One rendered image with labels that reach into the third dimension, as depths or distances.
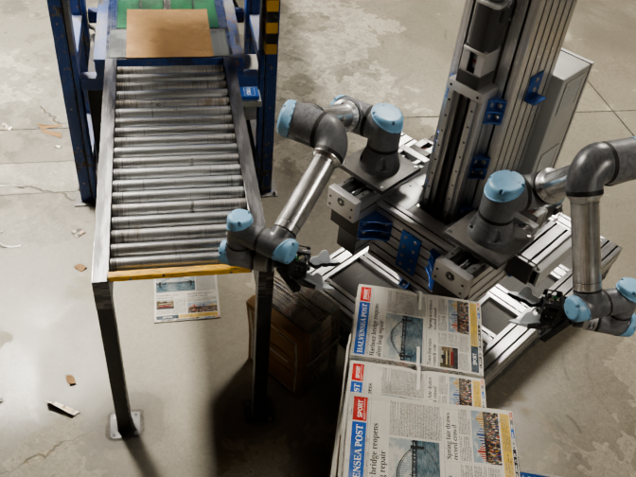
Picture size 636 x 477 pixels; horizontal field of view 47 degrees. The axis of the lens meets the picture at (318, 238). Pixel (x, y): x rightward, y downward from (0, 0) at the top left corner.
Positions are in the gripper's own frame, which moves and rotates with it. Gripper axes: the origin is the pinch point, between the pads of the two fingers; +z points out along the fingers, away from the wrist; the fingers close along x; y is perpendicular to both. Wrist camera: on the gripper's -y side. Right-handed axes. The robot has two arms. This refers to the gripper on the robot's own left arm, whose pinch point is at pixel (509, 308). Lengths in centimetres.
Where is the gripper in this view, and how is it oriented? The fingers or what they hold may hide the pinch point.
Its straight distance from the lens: 226.0
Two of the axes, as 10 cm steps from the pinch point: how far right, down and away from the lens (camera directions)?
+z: -9.8, -1.7, 0.7
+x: -1.7, 6.6, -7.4
